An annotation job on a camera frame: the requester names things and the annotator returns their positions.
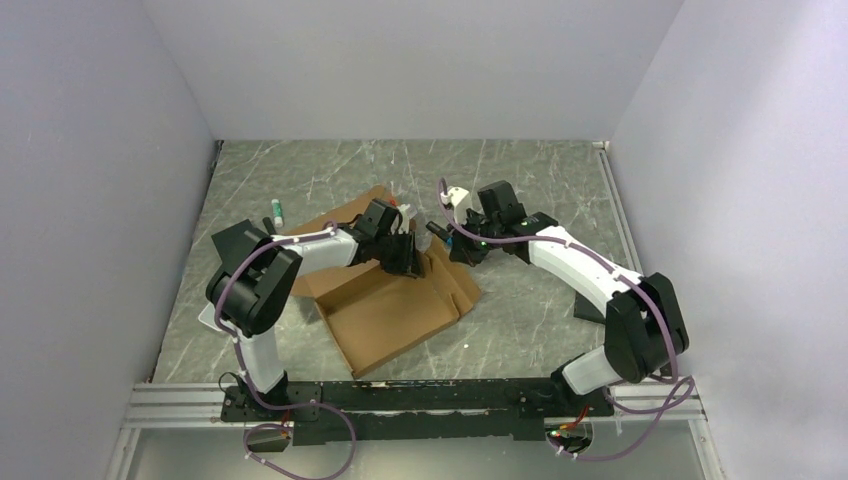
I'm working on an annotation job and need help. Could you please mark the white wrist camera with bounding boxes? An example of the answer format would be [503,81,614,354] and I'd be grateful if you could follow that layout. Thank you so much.
[439,186,472,213]
[392,201,418,234]

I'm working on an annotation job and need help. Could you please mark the brown cardboard box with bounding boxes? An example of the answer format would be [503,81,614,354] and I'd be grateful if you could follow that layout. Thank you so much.
[281,184,484,380]

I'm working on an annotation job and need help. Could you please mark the black blue marker pen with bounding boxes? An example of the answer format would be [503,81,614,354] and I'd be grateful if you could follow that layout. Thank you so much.
[426,221,452,243]

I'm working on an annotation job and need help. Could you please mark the right black rectangular pad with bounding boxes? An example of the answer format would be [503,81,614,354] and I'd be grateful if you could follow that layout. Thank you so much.
[573,293,606,325]

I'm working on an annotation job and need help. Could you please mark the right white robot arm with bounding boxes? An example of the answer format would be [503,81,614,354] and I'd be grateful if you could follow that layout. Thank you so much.
[437,179,689,415]

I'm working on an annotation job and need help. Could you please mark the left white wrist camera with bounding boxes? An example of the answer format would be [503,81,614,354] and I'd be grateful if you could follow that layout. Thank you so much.
[392,201,418,234]

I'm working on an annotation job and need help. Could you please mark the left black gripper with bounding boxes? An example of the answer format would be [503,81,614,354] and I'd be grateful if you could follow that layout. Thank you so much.
[374,228,424,278]

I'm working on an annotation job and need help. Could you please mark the green white glue stick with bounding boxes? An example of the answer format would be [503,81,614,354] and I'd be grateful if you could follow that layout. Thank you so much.
[271,199,285,229]

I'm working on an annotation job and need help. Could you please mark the left black rectangular pad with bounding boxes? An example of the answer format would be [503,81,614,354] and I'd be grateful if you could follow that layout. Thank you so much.
[211,220,264,274]

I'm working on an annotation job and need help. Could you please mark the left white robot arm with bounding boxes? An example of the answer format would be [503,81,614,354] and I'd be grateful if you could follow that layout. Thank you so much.
[198,199,423,420]

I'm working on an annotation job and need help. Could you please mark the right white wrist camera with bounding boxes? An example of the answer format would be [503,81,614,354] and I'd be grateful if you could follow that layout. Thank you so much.
[439,186,472,213]

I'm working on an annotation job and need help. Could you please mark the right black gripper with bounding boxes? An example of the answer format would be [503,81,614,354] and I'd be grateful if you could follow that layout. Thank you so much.
[447,209,502,268]

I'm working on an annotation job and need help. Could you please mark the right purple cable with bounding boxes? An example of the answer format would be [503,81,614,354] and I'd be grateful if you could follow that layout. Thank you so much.
[437,177,697,464]

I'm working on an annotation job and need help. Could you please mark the black rectangular pad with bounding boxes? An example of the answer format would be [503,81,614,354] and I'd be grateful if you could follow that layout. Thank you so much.
[573,293,606,325]
[211,220,264,274]

